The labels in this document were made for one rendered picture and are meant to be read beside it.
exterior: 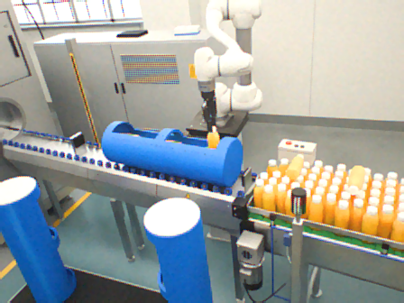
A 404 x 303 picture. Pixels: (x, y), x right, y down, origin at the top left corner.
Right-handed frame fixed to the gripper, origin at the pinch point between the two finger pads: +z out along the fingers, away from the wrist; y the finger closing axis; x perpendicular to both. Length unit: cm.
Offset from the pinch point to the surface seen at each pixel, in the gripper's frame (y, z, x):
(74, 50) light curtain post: -32, -31, -127
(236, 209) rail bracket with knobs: 24.5, 34.2, 22.9
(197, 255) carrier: 49, 47, 12
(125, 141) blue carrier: 11, 13, -56
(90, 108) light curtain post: -31, 16, -127
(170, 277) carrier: 60, 56, 1
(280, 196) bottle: 13, 28, 43
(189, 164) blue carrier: 13.6, 19.5, -9.2
